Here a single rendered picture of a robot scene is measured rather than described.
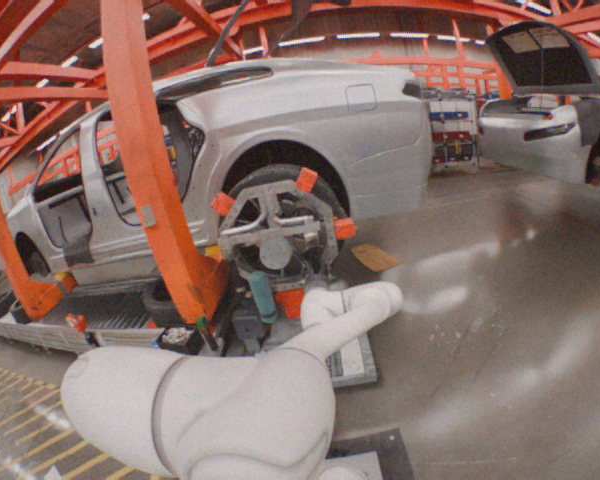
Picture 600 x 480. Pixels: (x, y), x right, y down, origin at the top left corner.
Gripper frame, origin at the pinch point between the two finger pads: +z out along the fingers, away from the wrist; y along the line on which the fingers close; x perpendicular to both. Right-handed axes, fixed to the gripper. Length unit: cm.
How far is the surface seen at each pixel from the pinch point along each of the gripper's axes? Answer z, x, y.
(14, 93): 64, 184, -256
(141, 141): 7, 63, -63
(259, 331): 24, -54, -42
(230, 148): 59, 49, -40
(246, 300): 39, -41, -49
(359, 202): 60, 3, 29
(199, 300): 8, -17, -61
